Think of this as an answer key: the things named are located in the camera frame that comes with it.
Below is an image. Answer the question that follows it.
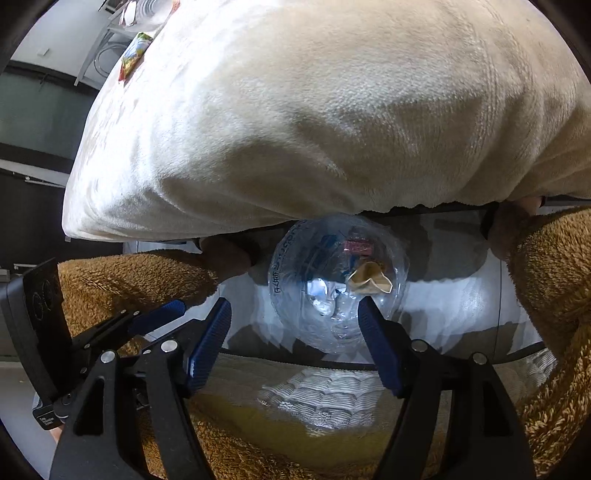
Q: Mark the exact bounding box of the white chair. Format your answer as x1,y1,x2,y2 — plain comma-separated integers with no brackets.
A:
74,18,139,88

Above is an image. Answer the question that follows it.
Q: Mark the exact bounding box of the cream plush pillow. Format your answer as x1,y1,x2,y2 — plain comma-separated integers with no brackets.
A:
61,0,591,243

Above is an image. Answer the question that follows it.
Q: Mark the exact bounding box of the dark bed frame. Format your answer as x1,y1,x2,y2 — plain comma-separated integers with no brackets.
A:
194,196,591,245

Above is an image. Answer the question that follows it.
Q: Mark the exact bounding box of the white wrapper blue print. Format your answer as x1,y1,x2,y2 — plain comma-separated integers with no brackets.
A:
307,277,352,318

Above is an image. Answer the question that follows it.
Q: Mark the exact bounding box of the red green snack wrapper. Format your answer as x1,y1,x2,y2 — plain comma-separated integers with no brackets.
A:
119,32,154,83

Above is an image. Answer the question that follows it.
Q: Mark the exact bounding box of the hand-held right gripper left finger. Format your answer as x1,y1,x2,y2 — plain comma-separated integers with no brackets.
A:
48,298,232,480

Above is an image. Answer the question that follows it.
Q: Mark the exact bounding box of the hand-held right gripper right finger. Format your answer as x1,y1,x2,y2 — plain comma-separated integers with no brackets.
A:
358,298,539,480

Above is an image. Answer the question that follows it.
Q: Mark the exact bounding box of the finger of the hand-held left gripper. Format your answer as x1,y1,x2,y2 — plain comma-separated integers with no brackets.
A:
58,342,162,411
69,299,187,354

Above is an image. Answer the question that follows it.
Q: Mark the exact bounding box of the brown paper bag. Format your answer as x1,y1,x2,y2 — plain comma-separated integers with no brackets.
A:
347,261,393,295

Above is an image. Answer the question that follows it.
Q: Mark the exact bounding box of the striped grey white cloth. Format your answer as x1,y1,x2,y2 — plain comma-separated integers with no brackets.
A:
256,369,391,431

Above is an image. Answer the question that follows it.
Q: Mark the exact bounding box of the dark door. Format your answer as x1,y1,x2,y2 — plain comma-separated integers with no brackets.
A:
0,65,93,273

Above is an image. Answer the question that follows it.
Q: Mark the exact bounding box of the bin with clear liner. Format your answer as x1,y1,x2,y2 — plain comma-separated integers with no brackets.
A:
268,213,411,355

